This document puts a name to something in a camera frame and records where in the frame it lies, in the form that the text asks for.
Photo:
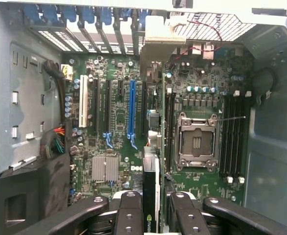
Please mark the metal CPU socket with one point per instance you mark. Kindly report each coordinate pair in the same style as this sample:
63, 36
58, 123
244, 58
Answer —
197, 142

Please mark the beige plastic case bracket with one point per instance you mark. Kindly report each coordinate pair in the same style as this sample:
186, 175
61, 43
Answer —
158, 29

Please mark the short black expansion slot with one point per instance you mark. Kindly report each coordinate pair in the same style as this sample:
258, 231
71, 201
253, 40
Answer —
120, 88

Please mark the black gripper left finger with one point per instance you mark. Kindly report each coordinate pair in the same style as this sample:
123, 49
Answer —
129, 215

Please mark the long black expansion slot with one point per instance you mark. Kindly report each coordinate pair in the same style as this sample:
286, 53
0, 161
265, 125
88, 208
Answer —
143, 107
109, 105
96, 105

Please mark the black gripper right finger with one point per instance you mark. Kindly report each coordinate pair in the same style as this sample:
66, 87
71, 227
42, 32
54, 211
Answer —
184, 218

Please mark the silver finned heat sink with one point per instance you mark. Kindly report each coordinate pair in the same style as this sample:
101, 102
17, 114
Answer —
106, 169

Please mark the black plastic shroud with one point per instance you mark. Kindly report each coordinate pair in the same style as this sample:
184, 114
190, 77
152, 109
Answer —
23, 195

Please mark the white expansion slot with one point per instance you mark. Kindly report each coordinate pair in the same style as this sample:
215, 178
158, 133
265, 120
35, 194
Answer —
83, 100

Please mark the blue expansion slot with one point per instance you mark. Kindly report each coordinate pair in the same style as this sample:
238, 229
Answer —
132, 107

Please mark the black open PC case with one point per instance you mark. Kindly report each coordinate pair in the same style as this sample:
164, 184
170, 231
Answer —
268, 147

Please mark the green motherboard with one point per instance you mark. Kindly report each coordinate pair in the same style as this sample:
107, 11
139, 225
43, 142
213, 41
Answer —
123, 147

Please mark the black RAM slot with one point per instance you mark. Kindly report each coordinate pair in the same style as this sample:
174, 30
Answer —
173, 127
168, 127
243, 134
237, 134
226, 134
232, 134

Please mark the thin metal locking lever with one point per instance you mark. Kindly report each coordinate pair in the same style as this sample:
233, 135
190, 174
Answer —
231, 118

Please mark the white power connector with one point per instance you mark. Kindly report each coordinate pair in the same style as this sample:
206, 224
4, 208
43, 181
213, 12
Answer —
67, 72

